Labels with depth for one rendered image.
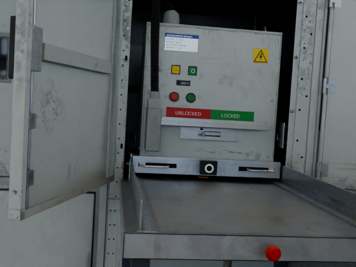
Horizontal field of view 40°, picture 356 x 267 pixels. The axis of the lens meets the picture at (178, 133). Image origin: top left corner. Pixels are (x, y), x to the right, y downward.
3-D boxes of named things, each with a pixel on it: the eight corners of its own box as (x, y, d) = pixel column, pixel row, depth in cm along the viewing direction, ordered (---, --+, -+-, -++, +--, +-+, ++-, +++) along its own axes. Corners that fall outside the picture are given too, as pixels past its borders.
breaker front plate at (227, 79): (273, 166, 177) (282, 34, 174) (140, 160, 171) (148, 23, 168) (272, 165, 178) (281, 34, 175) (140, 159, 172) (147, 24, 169)
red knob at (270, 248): (282, 263, 100) (283, 247, 100) (267, 263, 99) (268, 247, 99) (275, 256, 104) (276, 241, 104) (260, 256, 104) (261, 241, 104)
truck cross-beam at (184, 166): (279, 178, 177) (281, 162, 177) (131, 172, 170) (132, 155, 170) (275, 176, 182) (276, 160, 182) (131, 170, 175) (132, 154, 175)
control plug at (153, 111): (159, 151, 161) (162, 99, 160) (145, 151, 160) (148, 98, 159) (157, 149, 169) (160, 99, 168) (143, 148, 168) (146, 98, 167)
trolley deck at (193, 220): (401, 263, 108) (404, 237, 108) (122, 259, 100) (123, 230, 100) (292, 201, 175) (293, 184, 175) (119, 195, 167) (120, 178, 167)
